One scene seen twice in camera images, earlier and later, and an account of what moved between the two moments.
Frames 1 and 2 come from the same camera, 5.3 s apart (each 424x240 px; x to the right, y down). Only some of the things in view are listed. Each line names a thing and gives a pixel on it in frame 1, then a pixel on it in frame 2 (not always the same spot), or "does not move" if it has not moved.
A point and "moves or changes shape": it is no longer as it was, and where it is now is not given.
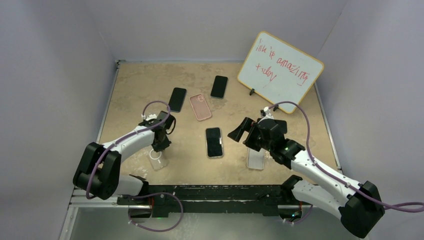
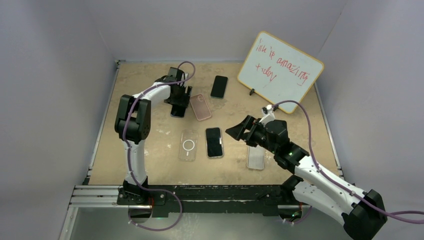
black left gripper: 164,145 to 183,101
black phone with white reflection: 214,143 does not move
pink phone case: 199,107 does not move
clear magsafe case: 158,160 to 188,145
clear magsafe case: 214,146 does not move
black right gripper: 246,126 does not move
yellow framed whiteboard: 279,71 does not move
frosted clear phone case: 255,160 does not move
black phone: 177,98 moves or changes shape
